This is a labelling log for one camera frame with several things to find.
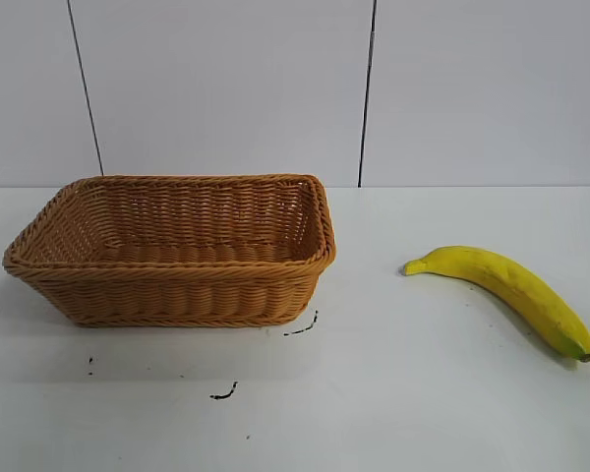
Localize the yellow banana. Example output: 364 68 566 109
398 245 590 364

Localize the tan woven wicker basket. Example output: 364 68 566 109
1 171 337 329

